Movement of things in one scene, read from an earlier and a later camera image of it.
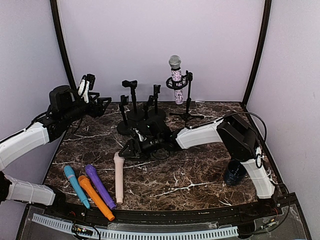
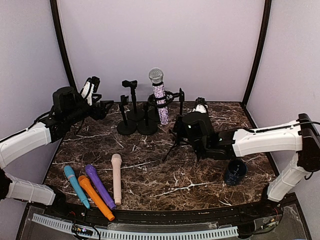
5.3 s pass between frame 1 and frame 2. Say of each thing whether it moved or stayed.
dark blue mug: stayed
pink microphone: stayed
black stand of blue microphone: stayed
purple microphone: stayed
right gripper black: moved
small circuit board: stayed
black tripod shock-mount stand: moved
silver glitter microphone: moved
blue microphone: stayed
